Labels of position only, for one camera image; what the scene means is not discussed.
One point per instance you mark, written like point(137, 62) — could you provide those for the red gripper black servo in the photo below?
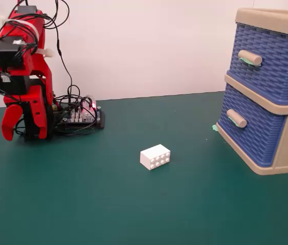
point(11, 84)

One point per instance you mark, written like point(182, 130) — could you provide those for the white toy building brick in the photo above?
point(152, 154)

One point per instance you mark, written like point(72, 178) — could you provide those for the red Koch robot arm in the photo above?
point(35, 33)

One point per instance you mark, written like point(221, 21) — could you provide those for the lit controller circuit board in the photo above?
point(82, 114)

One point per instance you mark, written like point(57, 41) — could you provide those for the large white zip tie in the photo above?
point(35, 32)

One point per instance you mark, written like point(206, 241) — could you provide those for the dark green table mat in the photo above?
point(108, 204)

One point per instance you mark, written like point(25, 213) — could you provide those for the green putty lump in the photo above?
point(214, 127)

